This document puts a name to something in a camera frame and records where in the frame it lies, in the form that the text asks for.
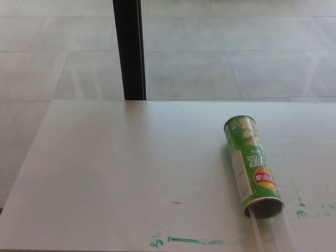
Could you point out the green chips can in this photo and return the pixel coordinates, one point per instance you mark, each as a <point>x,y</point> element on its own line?
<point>246,157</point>

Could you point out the black vertical post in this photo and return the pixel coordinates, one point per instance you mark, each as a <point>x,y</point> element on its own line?
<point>130,52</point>

